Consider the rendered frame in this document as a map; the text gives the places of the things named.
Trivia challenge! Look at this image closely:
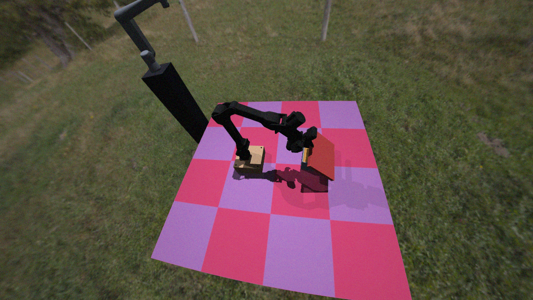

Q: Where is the red lid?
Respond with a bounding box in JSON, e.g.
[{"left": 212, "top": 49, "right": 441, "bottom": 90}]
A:
[{"left": 307, "top": 132, "right": 334, "bottom": 181}]

